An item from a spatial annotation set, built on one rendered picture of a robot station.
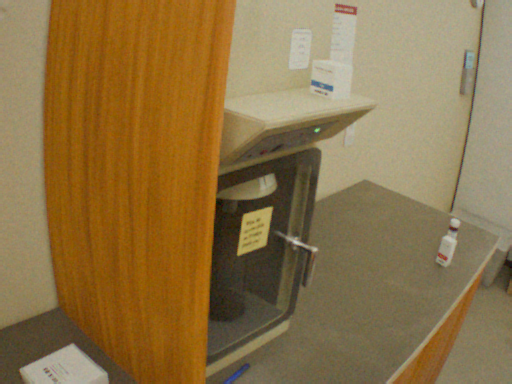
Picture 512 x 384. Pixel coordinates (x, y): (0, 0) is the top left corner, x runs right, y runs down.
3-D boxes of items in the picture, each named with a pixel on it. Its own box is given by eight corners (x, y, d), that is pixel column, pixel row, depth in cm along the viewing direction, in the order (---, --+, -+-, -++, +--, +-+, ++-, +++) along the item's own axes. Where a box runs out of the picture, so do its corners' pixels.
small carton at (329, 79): (309, 92, 87) (312, 59, 85) (327, 91, 91) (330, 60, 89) (332, 100, 84) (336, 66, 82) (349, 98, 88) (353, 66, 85)
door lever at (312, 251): (293, 275, 108) (285, 280, 107) (300, 235, 105) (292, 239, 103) (313, 285, 105) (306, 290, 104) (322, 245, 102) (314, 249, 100)
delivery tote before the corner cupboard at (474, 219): (428, 260, 347) (439, 222, 334) (446, 243, 376) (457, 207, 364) (490, 293, 311) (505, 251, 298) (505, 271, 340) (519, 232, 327)
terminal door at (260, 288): (193, 370, 94) (200, 180, 79) (290, 315, 116) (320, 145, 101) (196, 372, 94) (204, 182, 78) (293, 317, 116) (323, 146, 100)
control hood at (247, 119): (195, 168, 77) (201, 102, 73) (321, 134, 101) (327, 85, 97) (255, 195, 71) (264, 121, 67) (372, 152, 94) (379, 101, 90)
